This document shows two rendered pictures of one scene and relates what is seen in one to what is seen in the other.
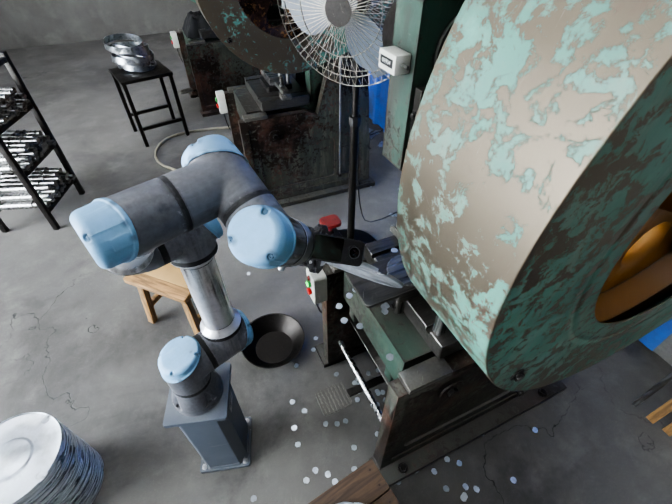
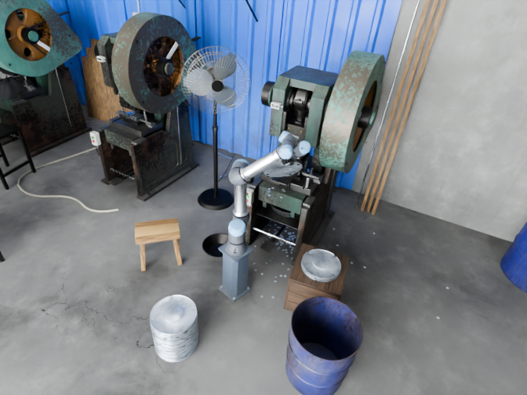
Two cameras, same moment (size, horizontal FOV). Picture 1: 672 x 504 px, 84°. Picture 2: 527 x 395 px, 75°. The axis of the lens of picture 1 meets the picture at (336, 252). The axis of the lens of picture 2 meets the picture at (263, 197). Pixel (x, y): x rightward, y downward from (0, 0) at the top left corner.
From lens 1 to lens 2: 1.90 m
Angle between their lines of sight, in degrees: 32
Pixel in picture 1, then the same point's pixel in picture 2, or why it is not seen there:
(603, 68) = (351, 109)
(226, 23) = (141, 95)
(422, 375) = (309, 201)
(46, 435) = (179, 300)
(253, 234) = (306, 146)
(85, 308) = (91, 284)
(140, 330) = (141, 276)
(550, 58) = (345, 108)
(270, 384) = not seen: hidden behind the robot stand
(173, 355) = (236, 226)
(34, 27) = not seen: outside the picture
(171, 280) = (163, 232)
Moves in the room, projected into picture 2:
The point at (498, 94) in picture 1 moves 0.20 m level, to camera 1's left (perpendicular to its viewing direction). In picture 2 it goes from (339, 113) to (316, 120)
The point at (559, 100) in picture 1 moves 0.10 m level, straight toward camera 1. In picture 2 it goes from (348, 113) to (354, 120)
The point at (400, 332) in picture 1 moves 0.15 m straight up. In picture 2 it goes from (294, 193) to (296, 179)
